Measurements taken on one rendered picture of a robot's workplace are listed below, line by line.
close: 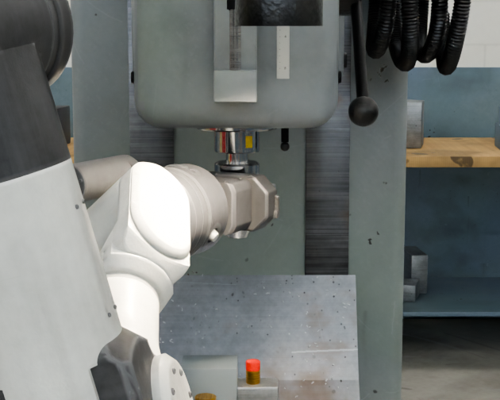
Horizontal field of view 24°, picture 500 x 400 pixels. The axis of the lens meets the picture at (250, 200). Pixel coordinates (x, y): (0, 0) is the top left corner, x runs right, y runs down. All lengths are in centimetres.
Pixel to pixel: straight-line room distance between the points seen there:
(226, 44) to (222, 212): 16
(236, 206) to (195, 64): 14
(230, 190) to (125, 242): 22
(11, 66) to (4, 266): 12
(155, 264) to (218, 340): 67
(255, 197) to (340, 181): 45
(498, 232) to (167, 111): 455
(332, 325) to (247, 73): 60
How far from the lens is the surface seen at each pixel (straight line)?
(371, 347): 164
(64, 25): 75
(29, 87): 71
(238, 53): 107
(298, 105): 111
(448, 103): 548
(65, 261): 71
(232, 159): 120
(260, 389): 129
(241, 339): 158
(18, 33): 72
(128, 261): 92
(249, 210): 114
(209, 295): 160
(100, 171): 101
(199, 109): 111
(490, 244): 561
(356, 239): 160
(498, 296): 515
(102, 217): 98
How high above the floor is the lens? 142
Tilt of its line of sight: 9 degrees down
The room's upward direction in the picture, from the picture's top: straight up
